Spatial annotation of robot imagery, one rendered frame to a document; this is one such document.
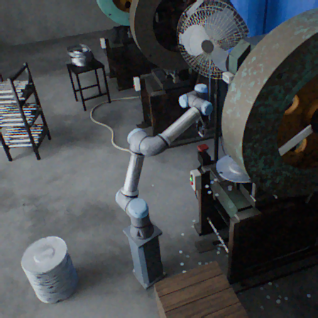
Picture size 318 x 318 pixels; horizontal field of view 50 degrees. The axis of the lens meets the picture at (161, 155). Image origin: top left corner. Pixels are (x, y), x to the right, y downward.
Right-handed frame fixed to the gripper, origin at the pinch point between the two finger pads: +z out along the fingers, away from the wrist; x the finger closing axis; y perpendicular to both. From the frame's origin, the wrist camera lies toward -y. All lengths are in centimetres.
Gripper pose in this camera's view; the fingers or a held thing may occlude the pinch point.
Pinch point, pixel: (203, 135)
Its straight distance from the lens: 228.7
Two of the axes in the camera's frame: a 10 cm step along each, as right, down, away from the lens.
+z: 0.8, 8.1, 5.8
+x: -9.5, 2.4, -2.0
